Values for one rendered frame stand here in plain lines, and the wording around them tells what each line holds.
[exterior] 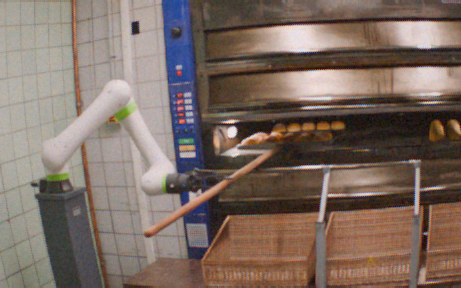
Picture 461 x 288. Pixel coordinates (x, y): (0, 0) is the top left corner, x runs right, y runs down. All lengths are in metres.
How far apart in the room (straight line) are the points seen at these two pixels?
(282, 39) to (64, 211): 1.49
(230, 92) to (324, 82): 0.53
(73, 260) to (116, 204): 1.12
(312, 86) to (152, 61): 0.94
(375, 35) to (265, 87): 0.70
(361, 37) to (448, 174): 0.90
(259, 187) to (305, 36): 0.87
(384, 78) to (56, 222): 1.85
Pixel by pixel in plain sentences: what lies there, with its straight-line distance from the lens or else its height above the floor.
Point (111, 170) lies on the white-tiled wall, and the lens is 3.92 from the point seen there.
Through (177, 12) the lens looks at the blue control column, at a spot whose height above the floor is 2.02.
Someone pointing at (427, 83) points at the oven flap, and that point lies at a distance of 3.32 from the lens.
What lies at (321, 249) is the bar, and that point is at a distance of 2.92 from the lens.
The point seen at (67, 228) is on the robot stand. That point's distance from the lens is 2.88.
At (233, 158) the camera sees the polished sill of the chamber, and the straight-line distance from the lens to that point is 3.57.
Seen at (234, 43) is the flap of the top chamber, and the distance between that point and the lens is 3.51.
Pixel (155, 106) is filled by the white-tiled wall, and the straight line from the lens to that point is 3.71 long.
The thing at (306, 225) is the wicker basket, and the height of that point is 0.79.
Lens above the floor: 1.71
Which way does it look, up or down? 8 degrees down
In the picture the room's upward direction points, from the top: 6 degrees counter-clockwise
